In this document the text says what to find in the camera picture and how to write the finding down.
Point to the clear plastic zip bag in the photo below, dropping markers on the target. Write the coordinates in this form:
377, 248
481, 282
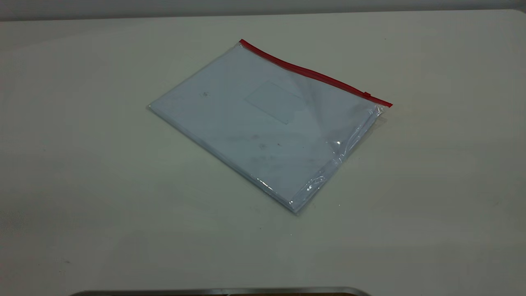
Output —
267, 123

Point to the metal table edge trim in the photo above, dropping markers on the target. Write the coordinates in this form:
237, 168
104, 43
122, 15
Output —
222, 291

